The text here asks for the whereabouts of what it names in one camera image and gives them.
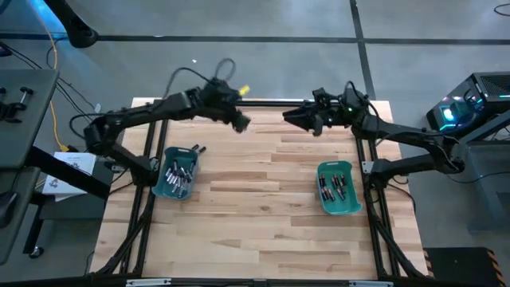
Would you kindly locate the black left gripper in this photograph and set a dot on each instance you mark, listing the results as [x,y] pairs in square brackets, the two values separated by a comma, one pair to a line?
[223,101]

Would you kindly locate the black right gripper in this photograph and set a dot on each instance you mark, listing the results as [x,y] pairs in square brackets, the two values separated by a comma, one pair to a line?
[336,113]

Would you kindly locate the teal plastic bin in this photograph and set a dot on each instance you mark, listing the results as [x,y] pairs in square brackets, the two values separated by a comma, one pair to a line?
[342,207]
[167,191]

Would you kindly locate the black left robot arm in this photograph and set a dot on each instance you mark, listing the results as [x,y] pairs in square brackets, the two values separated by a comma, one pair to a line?
[131,117]

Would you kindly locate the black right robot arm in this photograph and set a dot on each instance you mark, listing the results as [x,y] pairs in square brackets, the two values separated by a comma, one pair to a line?
[406,133]

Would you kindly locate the white power adapter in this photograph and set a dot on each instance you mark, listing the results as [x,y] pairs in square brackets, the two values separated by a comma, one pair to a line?
[115,166]

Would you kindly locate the white paper sheet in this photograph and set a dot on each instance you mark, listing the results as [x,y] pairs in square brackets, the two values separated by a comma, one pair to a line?
[75,163]

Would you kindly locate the black stand base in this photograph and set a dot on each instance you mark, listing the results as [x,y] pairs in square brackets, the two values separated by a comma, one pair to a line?
[75,28]

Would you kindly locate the grey side table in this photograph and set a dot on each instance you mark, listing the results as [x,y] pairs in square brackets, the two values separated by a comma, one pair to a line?
[32,135]

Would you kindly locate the black PC tower with lights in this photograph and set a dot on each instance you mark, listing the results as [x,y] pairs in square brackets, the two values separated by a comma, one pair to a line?
[494,85]

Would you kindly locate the black metal clamp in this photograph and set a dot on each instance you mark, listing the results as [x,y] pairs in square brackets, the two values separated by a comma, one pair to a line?
[10,109]
[27,91]

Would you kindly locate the grey metal stand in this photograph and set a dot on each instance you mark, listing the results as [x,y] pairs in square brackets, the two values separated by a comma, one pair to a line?
[490,187]

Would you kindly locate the black hazard-striped mat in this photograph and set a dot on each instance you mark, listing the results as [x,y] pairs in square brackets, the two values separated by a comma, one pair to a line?
[458,267]

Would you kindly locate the black caster wheel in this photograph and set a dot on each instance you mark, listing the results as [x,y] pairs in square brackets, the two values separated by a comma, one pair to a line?
[37,252]

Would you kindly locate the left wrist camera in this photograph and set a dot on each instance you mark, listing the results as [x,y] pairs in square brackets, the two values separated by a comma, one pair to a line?
[241,122]

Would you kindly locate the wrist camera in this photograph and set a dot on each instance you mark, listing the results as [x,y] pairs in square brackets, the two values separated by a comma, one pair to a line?
[323,97]
[241,122]

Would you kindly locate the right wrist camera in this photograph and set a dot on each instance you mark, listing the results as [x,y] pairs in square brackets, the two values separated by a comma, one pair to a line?
[323,97]

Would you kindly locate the black aluminium rig frame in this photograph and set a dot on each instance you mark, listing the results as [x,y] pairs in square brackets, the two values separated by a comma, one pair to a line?
[259,104]

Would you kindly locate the white frame bracket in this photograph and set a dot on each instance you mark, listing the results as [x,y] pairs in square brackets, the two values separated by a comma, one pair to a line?
[367,167]

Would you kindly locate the silver metal bracket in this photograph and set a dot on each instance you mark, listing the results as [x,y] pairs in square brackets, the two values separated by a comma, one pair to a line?
[147,282]
[370,284]

